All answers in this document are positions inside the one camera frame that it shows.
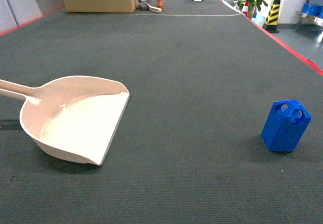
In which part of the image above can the beige plastic dustpan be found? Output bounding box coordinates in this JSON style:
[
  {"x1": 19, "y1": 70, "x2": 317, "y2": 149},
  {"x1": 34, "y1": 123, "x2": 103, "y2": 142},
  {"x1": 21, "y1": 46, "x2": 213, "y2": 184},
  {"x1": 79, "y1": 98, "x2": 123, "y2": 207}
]
[{"x1": 1, "y1": 76, "x2": 130, "y2": 165}]

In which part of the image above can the blue plastic part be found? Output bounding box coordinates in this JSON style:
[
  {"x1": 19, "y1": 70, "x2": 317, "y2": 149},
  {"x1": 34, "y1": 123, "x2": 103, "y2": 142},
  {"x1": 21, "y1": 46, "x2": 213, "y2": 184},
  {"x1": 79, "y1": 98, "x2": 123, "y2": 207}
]
[{"x1": 261, "y1": 100, "x2": 312, "y2": 152}]

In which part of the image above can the steel shelf rack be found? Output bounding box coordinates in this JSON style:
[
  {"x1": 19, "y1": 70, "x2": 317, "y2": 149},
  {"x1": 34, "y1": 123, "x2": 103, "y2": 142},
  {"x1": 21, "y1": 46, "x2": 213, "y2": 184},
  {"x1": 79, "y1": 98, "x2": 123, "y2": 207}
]
[{"x1": 296, "y1": 0, "x2": 322, "y2": 30}]

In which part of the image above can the orange can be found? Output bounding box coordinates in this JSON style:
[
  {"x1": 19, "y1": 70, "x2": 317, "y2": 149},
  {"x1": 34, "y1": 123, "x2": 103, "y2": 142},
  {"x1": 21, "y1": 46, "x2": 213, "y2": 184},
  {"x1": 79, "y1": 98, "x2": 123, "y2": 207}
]
[{"x1": 157, "y1": 0, "x2": 164, "y2": 10}]

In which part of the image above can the red white traffic cone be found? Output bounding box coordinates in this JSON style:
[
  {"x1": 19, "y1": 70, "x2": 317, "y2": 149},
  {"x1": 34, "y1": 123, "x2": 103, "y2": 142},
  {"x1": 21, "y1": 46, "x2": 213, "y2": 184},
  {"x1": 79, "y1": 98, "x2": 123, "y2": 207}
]
[{"x1": 241, "y1": 0, "x2": 249, "y2": 17}]

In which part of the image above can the yellow black traffic cone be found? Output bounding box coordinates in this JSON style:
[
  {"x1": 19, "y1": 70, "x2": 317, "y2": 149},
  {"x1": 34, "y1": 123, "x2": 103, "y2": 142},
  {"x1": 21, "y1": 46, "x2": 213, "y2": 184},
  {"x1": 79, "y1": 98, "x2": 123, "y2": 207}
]
[{"x1": 262, "y1": 0, "x2": 281, "y2": 33}]

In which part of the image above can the wooden handled brush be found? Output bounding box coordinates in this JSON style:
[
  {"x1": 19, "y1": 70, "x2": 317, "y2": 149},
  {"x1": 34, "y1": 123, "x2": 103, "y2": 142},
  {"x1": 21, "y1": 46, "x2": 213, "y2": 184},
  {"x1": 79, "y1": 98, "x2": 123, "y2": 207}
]
[{"x1": 144, "y1": 2, "x2": 162, "y2": 13}]

